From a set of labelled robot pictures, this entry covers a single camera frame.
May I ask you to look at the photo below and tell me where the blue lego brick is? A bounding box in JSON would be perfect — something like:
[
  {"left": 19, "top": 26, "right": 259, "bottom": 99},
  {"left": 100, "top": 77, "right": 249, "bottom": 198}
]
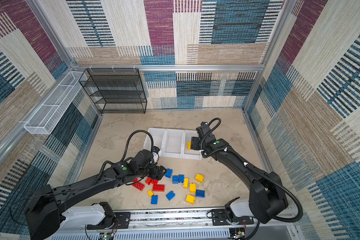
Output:
[
  {"left": 166, "top": 191, "right": 176, "bottom": 201},
  {"left": 172, "top": 176, "right": 179, "bottom": 184},
  {"left": 195, "top": 190, "right": 205, "bottom": 198},
  {"left": 165, "top": 169, "right": 173, "bottom": 179},
  {"left": 151, "top": 195, "right": 158, "bottom": 205},
  {"left": 178, "top": 175, "right": 185, "bottom": 183}
]

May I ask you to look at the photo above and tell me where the small yellow lego brick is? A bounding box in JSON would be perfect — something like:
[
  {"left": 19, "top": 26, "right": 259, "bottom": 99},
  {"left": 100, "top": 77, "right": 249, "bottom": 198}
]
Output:
[{"left": 147, "top": 190, "right": 154, "bottom": 197}]

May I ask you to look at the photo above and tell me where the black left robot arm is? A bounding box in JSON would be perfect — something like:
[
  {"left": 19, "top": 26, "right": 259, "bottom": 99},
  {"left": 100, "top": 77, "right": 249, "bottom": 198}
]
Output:
[{"left": 25, "top": 150, "right": 167, "bottom": 240}]

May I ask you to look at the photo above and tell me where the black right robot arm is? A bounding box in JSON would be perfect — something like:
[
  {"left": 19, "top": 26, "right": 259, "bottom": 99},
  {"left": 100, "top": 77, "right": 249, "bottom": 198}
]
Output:
[{"left": 187, "top": 137, "right": 293, "bottom": 224}]

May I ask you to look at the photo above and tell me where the white three-compartment bin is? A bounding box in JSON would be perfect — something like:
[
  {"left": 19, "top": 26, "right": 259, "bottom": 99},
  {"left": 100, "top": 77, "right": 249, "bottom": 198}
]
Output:
[{"left": 148, "top": 128, "right": 202, "bottom": 160}]

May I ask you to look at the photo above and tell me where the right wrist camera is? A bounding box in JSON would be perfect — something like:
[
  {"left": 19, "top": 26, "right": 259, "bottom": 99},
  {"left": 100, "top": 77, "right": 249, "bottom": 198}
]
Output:
[{"left": 196, "top": 122, "right": 211, "bottom": 140}]

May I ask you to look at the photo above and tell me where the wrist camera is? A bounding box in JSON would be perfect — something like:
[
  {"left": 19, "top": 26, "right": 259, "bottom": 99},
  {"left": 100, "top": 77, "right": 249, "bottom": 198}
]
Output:
[
  {"left": 153, "top": 146, "right": 162, "bottom": 158},
  {"left": 196, "top": 122, "right": 211, "bottom": 140}
]

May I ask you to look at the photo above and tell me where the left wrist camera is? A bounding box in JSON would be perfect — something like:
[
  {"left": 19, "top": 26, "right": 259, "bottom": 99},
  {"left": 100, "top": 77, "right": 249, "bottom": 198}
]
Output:
[{"left": 153, "top": 146, "right": 162, "bottom": 158}]

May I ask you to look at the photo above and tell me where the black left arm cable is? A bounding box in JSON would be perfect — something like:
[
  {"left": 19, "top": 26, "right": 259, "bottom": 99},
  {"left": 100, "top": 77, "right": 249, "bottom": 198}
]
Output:
[{"left": 97, "top": 129, "right": 155, "bottom": 181}]

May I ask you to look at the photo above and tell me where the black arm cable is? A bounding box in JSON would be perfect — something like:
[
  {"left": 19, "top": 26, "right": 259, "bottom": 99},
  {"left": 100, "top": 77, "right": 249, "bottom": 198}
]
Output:
[
  {"left": 199, "top": 117, "right": 304, "bottom": 223},
  {"left": 97, "top": 129, "right": 155, "bottom": 181}
]

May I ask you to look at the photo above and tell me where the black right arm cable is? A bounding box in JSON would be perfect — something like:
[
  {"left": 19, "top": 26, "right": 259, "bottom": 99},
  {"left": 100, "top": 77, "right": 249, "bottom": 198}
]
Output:
[{"left": 199, "top": 117, "right": 304, "bottom": 223}]

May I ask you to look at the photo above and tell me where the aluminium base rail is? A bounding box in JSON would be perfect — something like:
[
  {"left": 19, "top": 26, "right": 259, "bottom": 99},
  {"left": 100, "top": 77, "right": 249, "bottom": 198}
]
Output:
[{"left": 49, "top": 208, "right": 304, "bottom": 240}]

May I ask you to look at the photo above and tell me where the black wire shelf rack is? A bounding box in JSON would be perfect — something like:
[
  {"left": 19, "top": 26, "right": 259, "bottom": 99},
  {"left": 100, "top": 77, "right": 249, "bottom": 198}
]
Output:
[{"left": 79, "top": 68, "right": 147, "bottom": 114}]

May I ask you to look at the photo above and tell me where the white wire mesh basket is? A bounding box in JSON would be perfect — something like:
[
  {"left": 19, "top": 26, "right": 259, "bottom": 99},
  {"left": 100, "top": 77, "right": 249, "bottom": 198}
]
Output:
[{"left": 24, "top": 71, "right": 83, "bottom": 135}]

